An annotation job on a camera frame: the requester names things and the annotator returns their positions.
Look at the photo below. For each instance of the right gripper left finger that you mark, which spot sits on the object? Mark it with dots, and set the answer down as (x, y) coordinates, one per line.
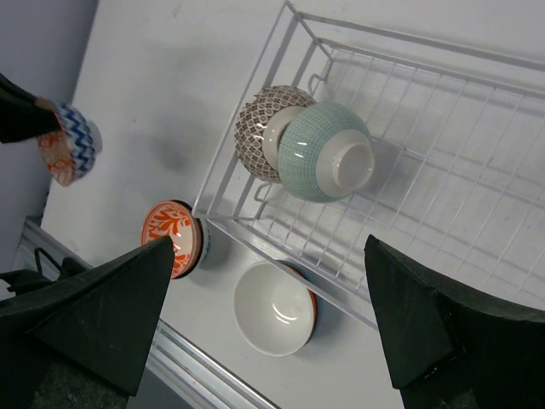
(82, 341)

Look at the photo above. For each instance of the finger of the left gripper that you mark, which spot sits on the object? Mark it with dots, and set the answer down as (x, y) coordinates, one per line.
(23, 116)

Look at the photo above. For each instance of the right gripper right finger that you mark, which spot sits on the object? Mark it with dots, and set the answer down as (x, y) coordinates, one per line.
(449, 345)

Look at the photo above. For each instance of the orange patterned bowl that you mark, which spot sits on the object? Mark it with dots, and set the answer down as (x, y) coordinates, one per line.
(56, 149)

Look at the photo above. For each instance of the blue zigzag bowl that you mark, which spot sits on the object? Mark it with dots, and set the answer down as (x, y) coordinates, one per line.
(83, 138)

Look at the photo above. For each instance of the orange floral bowl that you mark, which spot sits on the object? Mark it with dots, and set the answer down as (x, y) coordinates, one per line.
(173, 218)

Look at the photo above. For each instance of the teal dashed bowl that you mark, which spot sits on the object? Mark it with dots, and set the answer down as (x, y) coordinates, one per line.
(325, 153)

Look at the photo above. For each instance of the brown patterned bowl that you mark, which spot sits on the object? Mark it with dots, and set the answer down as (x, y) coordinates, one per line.
(261, 124)

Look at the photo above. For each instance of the blue floral bowl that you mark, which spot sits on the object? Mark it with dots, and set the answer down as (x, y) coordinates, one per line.
(206, 242)

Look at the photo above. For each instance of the orange rimmed bowl under white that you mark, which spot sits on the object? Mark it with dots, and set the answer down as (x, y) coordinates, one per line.
(312, 295)

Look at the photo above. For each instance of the plain white bowl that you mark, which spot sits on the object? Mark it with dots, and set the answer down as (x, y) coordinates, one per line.
(273, 310)

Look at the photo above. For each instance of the aluminium table rail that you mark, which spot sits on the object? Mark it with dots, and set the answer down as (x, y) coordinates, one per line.
(178, 374)

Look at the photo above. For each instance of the white wire dish rack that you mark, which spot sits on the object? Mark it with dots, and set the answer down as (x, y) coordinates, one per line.
(459, 183)

